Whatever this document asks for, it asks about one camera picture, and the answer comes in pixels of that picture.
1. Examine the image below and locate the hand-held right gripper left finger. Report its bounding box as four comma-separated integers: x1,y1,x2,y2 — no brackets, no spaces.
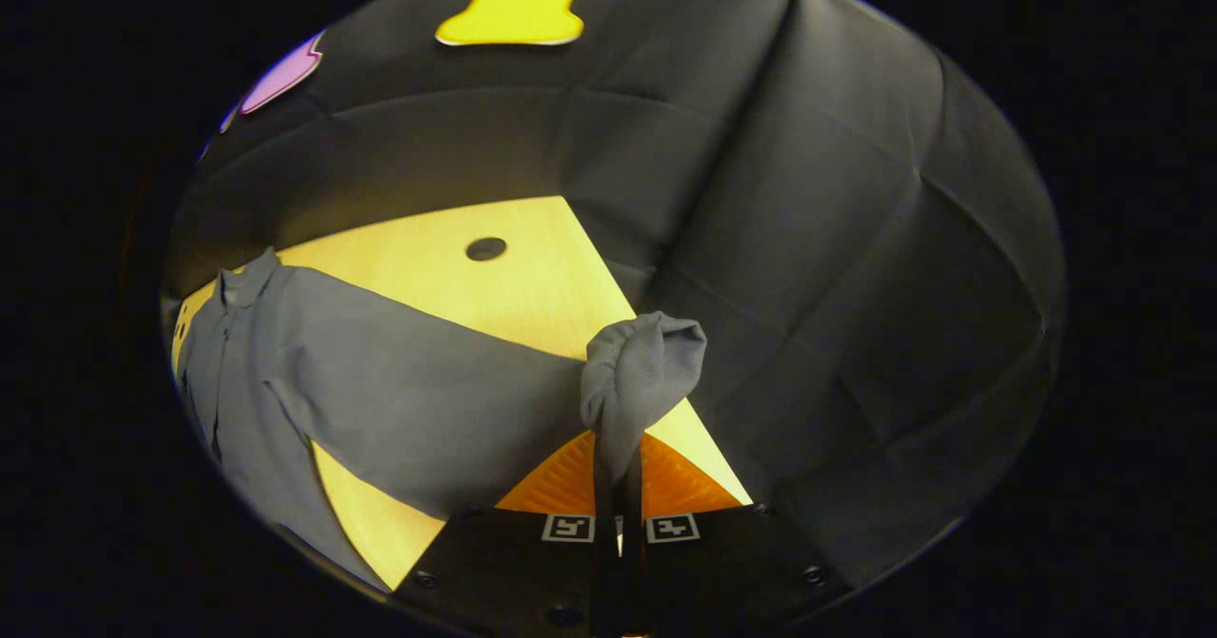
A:
395,429,621,638

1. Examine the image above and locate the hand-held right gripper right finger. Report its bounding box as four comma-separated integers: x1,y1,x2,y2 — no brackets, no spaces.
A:
623,434,852,637

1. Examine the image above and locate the grey long-sleeved shirt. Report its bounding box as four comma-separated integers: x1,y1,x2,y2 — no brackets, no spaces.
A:
174,246,709,587

